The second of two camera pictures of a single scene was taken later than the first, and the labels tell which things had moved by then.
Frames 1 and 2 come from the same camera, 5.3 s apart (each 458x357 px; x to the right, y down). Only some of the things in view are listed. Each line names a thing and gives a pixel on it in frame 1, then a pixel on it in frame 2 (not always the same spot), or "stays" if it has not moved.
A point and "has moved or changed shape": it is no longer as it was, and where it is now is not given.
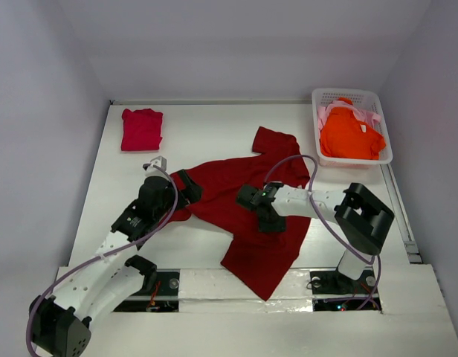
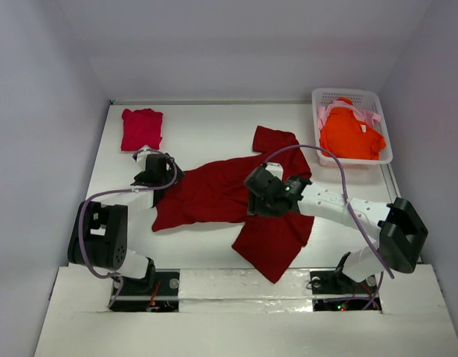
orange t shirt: (343, 136) stays
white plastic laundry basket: (369, 99) stays
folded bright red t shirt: (142, 129) stays
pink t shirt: (323, 111) stays
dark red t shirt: (258, 260) has moved or changed shape
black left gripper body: (182, 201) to (170, 177)
